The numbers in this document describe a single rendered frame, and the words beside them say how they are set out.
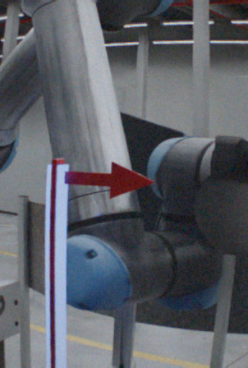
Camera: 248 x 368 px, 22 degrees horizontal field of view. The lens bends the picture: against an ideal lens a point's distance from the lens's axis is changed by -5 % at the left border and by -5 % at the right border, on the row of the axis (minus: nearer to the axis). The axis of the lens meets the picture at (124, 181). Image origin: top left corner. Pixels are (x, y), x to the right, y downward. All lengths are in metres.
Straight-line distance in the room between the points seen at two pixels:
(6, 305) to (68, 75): 0.42
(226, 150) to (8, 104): 0.50
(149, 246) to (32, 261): 2.26
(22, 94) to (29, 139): 9.68
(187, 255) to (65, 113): 0.19
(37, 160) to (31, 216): 7.64
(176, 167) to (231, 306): 1.62
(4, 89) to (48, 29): 0.29
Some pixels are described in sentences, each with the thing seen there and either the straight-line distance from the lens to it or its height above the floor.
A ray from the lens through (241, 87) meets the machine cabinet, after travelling 7.03.
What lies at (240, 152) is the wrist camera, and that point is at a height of 1.20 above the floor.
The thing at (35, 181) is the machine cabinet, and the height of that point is 0.60.
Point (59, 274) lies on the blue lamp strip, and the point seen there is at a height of 1.12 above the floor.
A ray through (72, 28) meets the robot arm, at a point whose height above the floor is 1.33.
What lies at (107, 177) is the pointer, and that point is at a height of 1.18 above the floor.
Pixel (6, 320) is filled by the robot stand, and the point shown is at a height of 0.93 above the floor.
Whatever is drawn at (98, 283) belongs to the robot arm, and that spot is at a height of 1.08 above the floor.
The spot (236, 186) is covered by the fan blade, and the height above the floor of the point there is 1.18.
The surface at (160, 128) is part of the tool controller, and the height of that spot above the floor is 1.23.
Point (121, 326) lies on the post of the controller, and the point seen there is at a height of 0.93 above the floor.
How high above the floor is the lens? 1.20
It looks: 3 degrees down
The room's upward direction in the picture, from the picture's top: 3 degrees clockwise
